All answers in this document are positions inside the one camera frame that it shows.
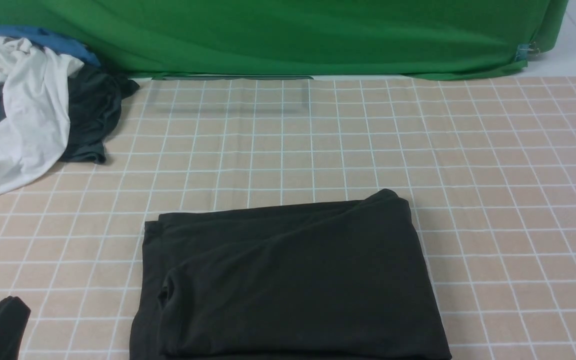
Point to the gray long-sleeve top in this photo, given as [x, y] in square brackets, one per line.
[313, 281]

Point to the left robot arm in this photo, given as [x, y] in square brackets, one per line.
[14, 317]

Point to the dark gray garment in pile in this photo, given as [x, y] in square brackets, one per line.
[94, 110]

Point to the green backdrop cloth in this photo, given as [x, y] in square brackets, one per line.
[438, 40]

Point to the white shirt in pile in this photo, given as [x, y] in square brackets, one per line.
[34, 132]

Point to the blue binder clip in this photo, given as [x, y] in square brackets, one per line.
[527, 51]

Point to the blue garment in pile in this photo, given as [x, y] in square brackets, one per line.
[59, 43]

